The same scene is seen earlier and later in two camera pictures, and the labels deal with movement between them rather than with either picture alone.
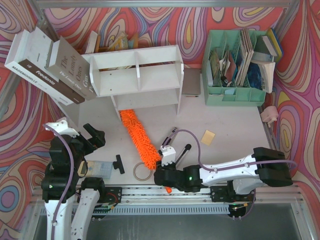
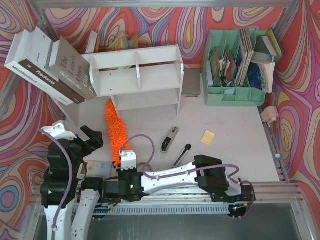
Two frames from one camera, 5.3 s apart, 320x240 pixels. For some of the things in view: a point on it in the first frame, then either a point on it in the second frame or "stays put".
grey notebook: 191,81 stays put
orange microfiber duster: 146,150 to 118,136
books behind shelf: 93,44 stays put
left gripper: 90,141 stays put
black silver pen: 187,148 stays put
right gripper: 160,178 to 105,188
